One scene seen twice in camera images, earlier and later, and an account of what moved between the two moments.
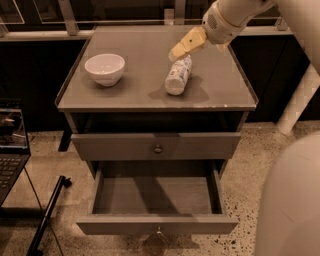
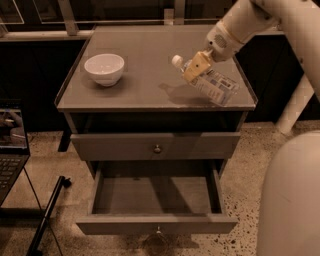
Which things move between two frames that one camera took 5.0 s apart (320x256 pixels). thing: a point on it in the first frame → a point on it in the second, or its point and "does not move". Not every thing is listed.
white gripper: x=222 y=27 → x=221 y=47
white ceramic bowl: x=106 y=69 does not move
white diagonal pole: x=301 y=99 does not move
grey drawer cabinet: x=157 y=132 does not move
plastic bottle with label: x=178 y=76 → x=213 y=85
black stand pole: x=33 y=249 does not move
